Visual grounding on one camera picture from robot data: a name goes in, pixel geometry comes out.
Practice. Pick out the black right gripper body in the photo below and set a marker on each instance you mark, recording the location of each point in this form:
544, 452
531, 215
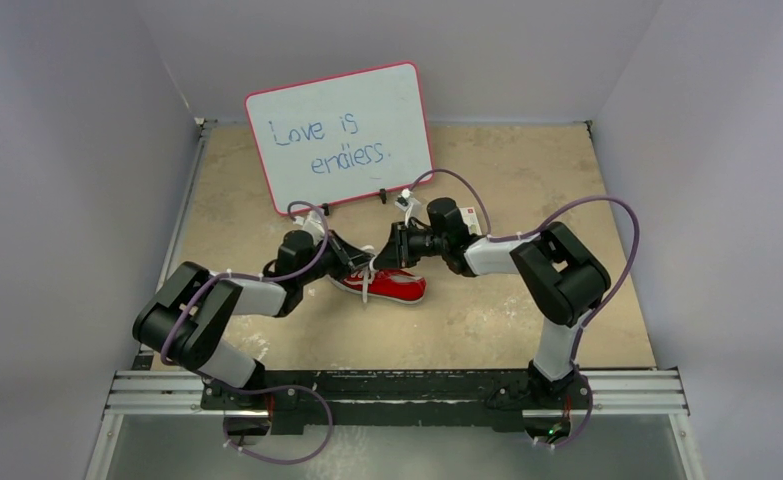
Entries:
398, 244

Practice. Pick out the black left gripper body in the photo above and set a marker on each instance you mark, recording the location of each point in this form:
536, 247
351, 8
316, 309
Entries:
329, 263

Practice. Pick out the white shoelace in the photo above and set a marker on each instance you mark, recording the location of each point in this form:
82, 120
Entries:
368, 275

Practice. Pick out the red canvas sneaker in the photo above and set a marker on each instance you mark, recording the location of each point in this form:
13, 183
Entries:
388, 283

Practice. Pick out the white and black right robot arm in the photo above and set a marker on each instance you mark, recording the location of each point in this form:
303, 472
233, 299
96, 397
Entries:
565, 280

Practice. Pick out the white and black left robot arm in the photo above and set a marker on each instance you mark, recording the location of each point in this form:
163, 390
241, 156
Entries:
186, 319

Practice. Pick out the small white cardboard box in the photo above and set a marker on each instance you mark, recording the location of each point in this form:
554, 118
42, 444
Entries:
471, 220

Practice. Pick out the pink framed whiteboard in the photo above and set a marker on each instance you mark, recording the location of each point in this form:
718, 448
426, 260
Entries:
343, 137

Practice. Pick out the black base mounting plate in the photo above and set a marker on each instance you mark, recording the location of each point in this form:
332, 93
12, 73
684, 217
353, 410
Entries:
499, 399

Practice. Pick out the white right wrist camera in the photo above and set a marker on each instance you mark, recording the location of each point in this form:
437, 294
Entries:
408, 204

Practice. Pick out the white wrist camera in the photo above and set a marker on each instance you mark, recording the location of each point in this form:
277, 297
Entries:
313, 224
408, 204

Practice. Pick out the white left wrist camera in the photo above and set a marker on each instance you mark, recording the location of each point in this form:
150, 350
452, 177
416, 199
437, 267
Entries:
313, 224

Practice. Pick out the aluminium frame rail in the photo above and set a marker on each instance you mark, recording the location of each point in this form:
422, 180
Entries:
166, 392

